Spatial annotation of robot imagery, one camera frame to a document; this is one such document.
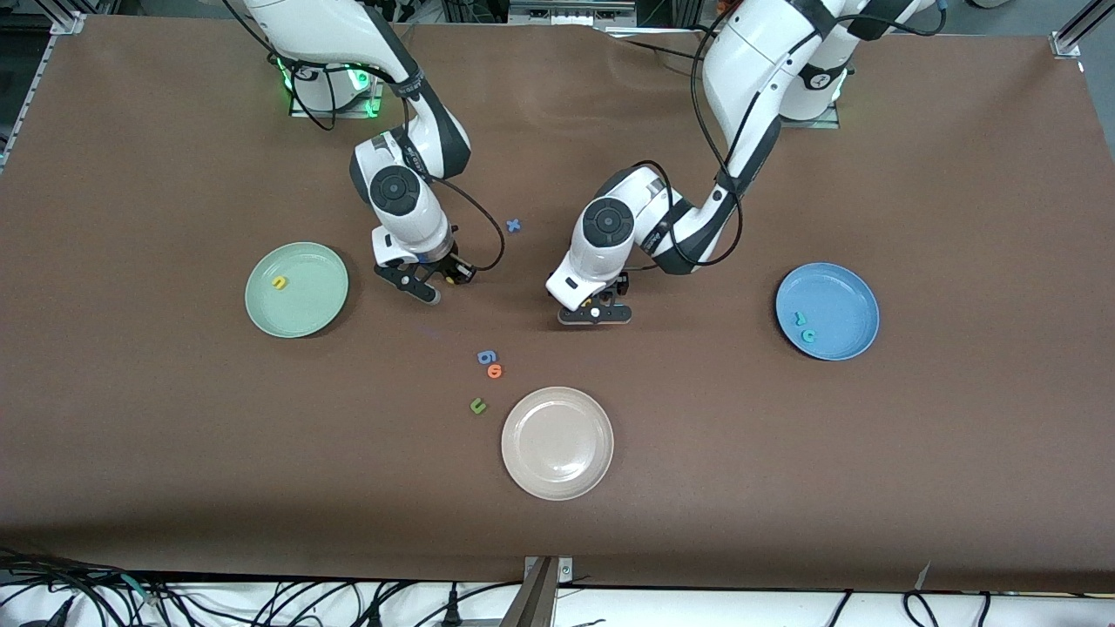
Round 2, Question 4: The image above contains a light green plate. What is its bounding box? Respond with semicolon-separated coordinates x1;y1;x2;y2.
245;241;349;339

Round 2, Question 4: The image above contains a beige plate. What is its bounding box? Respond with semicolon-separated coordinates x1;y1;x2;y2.
501;387;615;502

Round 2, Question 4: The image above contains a blue plate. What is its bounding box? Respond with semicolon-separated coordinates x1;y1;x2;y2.
775;262;881;361

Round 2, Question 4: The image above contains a brown paper table cover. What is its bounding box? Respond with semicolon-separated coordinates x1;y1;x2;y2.
0;16;1115;595

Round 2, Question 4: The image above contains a grey equipment box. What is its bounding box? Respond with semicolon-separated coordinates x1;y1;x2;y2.
508;0;638;27

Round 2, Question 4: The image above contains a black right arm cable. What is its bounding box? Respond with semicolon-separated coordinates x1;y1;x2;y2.
222;0;507;271

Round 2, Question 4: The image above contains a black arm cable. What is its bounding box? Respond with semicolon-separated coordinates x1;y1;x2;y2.
627;0;746;273
222;0;507;271

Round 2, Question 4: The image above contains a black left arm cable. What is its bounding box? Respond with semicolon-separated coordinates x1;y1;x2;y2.
627;0;746;273

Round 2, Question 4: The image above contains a metal corner bracket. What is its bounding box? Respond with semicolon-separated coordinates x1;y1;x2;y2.
523;556;576;586

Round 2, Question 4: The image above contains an aluminium frame beam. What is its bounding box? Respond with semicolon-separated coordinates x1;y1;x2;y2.
501;557;558;627

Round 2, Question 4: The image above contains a teal cable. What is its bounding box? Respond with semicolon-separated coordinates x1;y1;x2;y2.
118;570;166;606

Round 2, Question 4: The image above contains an aluminium frame corner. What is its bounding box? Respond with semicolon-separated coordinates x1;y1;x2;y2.
0;0;86;171
1050;0;1115;59

